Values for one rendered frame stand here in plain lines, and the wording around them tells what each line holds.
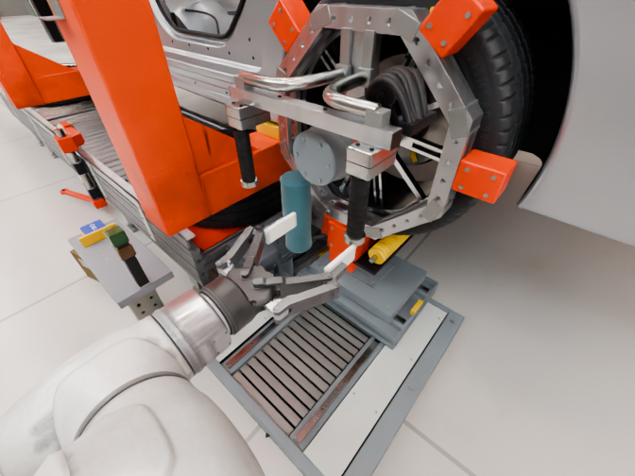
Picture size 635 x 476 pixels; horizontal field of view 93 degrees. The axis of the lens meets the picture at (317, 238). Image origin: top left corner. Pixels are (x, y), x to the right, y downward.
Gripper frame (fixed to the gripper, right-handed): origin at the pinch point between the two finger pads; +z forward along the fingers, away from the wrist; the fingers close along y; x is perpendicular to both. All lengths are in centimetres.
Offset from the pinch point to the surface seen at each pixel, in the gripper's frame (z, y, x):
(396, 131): 14.5, 3.7, 14.8
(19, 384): -65, -92, -83
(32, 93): 6, -253, -24
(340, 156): 20.3, -11.2, 3.8
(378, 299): 41, -5, -61
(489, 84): 40.8, 8.4, 17.6
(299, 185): 21.6, -25.7, -9.8
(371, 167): 11.0, 2.2, 9.5
